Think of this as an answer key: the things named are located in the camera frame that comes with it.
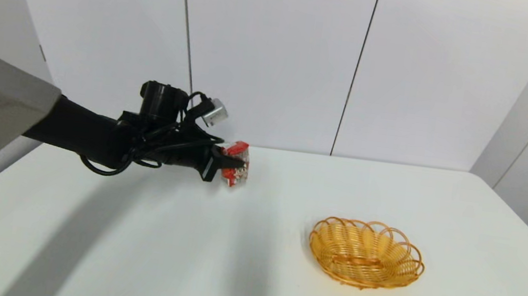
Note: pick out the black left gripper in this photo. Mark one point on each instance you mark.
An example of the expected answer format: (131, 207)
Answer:
(192, 159)

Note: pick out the red snack packet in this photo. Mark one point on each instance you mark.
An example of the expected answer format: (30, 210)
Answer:
(236, 177)

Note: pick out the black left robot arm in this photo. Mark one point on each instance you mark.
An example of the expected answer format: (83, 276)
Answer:
(79, 133)

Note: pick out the yellow woven plastic basket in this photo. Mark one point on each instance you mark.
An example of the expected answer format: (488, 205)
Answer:
(365, 261)

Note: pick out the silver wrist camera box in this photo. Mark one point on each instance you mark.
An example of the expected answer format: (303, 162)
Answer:
(215, 113)

